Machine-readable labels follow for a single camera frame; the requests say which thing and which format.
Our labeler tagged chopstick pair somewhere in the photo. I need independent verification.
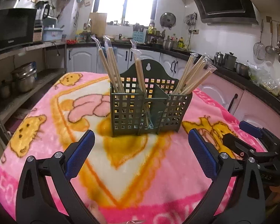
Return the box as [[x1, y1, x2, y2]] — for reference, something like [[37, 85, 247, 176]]
[[172, 53, 217, 95], [130, 39, 153, 129], [91, 35, 119, 93], [103, 35, 125, 93]]

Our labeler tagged kitchen window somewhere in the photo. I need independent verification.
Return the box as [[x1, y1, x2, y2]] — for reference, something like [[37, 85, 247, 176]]
[[93, 0, 157, 26]]

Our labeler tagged pink cartoon blanket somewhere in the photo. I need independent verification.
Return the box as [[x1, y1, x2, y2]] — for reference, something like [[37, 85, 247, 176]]
[[0, 72, 264, 223]]

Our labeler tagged hanging steel strainer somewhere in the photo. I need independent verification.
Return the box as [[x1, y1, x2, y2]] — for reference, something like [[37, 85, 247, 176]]
[[253, 20, 266, 60]]

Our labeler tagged steel kettle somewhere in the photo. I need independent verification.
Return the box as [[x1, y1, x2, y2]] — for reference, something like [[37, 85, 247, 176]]
[[213, 52, 223, 66]]

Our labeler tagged dark green utensil basket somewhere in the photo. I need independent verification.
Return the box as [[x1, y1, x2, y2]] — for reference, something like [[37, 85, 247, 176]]
[[110, 59, 193, 136]]

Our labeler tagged steel cooking pot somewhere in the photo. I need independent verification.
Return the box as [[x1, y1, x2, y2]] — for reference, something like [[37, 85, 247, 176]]
[[163, 39, 178, 51]]

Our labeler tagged stacked steel pots shelf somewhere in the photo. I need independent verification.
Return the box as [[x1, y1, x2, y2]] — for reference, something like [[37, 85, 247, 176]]
[[11, 62, 37, 93]]

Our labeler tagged black range hood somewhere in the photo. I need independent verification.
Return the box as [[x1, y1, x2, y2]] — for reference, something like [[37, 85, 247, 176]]
[[194, 0, 258, 25]]

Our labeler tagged light blue utensil caddy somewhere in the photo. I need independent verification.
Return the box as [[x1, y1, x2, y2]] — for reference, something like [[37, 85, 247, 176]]
[[132, 31, 146, 43]]

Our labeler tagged blue plastic dish tub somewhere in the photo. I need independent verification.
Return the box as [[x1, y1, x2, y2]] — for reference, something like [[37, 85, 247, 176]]
[[42, 27, 63, 42]]

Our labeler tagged black microwave oven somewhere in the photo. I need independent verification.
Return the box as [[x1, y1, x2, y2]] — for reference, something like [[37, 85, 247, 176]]
[[0, 8, 37, 50]]

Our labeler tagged wooden cutting board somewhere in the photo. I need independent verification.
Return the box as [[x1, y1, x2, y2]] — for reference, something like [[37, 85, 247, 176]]
[[89, 12, 107, 38]]

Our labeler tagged blender with black base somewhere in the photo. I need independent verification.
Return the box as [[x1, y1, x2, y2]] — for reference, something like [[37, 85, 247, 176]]
[[34, 1, 50, 27]]

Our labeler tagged wall fan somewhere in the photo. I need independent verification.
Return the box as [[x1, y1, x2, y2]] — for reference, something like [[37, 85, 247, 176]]
[[160, 12, 176, 30]]

